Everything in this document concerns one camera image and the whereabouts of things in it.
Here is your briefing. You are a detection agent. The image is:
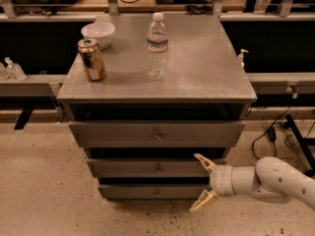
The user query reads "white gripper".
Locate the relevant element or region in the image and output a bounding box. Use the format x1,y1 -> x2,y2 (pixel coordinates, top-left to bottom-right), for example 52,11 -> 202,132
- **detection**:
189,153 -> 234,212

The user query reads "grey bottom drawer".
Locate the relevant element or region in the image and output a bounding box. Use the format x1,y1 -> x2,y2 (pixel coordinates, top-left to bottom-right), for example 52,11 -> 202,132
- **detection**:
98,184 -> 209,200

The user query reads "grey drawer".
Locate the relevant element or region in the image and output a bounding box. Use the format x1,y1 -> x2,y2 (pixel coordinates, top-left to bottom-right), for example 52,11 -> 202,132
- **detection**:
98,184 -> 209,200
87,158 -> 209,178
69,120 -> 245,148

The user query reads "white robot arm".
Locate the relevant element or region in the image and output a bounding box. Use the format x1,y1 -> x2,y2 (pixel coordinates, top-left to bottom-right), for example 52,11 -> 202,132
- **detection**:
190,153 -> 315,212

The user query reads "grey drawer cabinet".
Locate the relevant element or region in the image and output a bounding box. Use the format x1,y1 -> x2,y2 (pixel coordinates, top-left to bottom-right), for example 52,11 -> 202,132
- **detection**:
57,14 -> 256,189

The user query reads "grey middle drawer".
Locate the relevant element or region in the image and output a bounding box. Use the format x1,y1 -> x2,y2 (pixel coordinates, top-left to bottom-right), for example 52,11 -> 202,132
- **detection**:
87,158 -> 209,178

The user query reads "grey top drawer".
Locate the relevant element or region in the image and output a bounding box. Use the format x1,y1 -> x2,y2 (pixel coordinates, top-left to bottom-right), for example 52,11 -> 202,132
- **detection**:
69,120 -> 245,148

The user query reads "black stand leg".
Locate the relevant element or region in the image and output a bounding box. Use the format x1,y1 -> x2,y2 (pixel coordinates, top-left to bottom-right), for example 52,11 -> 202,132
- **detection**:
285,115 -> 315,177

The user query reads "white pump dispenser bottle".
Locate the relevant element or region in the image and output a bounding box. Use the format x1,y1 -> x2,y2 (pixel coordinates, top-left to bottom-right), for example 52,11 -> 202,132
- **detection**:
237,49 -> 249,68

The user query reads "clear plastic water bottle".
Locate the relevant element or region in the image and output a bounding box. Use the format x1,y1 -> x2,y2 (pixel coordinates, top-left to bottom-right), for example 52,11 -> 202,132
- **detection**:
147,12 -> 168,80

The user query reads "gold soda can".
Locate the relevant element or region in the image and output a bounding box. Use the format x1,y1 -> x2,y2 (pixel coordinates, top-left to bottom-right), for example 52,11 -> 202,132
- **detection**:
78,38 -> 105,82

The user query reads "white bowl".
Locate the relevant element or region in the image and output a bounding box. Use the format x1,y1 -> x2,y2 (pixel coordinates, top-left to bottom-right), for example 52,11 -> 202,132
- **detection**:
81,22 -> 116,49

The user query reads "black floor cable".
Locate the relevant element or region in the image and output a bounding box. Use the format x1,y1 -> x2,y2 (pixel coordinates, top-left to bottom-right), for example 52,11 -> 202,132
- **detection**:
251,86 -> 315,160

